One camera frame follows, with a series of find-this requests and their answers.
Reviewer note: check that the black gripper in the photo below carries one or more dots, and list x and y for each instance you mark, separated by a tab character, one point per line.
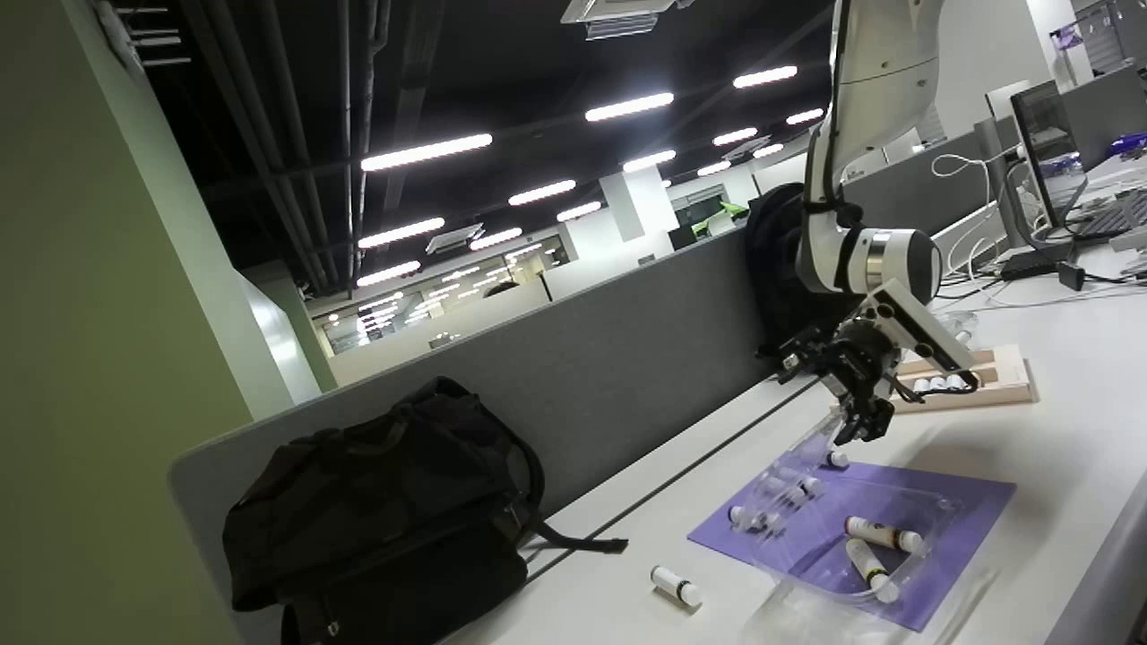
862	365

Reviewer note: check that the clear plastic box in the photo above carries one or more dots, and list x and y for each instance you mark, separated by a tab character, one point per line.
811	595

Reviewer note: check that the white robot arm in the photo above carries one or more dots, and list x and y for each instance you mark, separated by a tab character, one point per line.
880	73

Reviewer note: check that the purple mat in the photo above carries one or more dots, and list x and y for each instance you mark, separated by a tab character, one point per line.
953	507

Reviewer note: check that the wooden block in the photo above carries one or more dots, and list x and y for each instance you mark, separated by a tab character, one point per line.
1005	383

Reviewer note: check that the small black backpack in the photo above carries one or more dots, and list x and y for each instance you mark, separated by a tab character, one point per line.
772	275

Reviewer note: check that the black power adapter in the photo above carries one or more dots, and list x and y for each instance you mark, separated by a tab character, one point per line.
1073	279

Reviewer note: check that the grey desk partition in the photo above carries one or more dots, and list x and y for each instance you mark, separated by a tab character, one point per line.
620	361

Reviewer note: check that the white ceiling light strip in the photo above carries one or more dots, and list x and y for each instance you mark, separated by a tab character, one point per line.
401	233
650	159
627	107
805	116
427	152
387	275
766	78
579	210
736	138
542	192

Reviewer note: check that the ceiling air vent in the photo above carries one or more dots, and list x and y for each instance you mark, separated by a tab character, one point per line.
620	17

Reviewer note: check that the large black backpack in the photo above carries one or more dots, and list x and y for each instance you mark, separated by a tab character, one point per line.
380	514

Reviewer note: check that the grey wrist camera bar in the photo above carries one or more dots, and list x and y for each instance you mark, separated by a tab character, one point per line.
933	342

